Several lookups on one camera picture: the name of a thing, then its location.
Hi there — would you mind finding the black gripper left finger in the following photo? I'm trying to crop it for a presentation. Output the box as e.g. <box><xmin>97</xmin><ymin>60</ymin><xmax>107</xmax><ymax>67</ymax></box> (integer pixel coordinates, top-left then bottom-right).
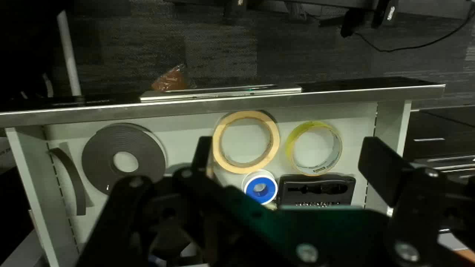
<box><xmin>78</xmin><ymin>135</ymin><xmax>235</xmax><ymax>267</ymax></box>

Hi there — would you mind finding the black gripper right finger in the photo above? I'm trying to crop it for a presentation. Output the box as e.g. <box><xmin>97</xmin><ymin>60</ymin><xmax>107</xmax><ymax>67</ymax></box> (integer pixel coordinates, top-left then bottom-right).
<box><xmin>358</xmin><ymin>137</ymin><xmax>475</xmax><ymax>267</ymax></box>

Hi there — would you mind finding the white open drawer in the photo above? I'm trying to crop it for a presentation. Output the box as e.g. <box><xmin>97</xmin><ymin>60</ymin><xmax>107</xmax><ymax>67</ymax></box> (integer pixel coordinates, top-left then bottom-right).
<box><xmin>0</xmin><ymin>83</ymin><xmax>447</xmax><ymax>267</ymax></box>

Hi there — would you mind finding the large grey tape roll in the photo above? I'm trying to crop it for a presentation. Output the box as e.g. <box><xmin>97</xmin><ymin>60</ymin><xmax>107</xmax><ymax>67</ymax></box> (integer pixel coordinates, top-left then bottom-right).
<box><xmin>81</xmin><ymin>122</ymin><xmax>168</xmax><ymax>196</ymax></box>

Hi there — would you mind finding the grey foam tape roll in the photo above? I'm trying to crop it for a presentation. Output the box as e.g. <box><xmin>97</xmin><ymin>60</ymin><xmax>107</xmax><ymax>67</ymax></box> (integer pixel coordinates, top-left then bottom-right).
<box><xmin>48</xmin><ymin>143</ymin><xmax>90</xmax><ymax>217</ymax></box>

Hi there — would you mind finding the dark cabinet with drawers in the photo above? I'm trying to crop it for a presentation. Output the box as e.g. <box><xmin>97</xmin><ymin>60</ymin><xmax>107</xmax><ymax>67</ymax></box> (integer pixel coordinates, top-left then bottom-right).
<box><xmin>404</xmin><ymin>106</ymin><xmax>475</xmax><ymax>175</ymax></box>

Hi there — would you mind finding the yellow clear tape roll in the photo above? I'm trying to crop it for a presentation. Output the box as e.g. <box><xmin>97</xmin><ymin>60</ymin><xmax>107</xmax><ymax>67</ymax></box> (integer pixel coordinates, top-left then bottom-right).
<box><xmin>284</xmin><ymin>120</ymin><xmax>345</xmax><ymax>177</ymax></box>

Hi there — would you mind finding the black plastic tool case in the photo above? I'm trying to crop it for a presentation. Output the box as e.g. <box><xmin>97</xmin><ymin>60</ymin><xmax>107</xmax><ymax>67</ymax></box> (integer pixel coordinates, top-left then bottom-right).
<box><xmin>278</xmin><ymin>172</ymin><xmax>358</xmax><ymax>209</ymax></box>

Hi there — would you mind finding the tan masking tape roll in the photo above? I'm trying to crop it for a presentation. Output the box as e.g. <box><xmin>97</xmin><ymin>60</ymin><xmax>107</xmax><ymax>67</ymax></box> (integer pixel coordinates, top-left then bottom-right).
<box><xmin>211</xmin><ymin>109</ymin><xmax>283</xmax><ymax>175</ymax></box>

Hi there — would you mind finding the blue white teflon tape spool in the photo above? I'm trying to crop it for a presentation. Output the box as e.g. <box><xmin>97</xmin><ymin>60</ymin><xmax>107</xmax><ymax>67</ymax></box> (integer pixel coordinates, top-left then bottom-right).
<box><xmin>243</xmin><ymin>169</ymin><xmax>280</xmax><ymax>207</ymax></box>

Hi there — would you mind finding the brown crumpled bag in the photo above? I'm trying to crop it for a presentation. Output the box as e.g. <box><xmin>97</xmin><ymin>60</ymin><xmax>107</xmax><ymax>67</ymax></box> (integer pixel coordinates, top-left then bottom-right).
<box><xmin>151</xmin><ymin>63</ymin><xmax>191</xmax><ymax>94</ymax></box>

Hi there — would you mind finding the white table leg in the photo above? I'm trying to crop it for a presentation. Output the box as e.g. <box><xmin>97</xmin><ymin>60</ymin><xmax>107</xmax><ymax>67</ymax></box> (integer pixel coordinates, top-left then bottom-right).
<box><xmin>56</xmin><ymin>9</ymin><xmax>84</xmax><ymax>98</ymax></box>

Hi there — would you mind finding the black cable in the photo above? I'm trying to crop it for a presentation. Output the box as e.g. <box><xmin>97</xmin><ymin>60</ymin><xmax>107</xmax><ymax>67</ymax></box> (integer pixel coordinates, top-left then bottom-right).
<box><xmin>363</xmin><ymin>12</ymin><xmax>474</xmax><ymax>54</ymax></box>

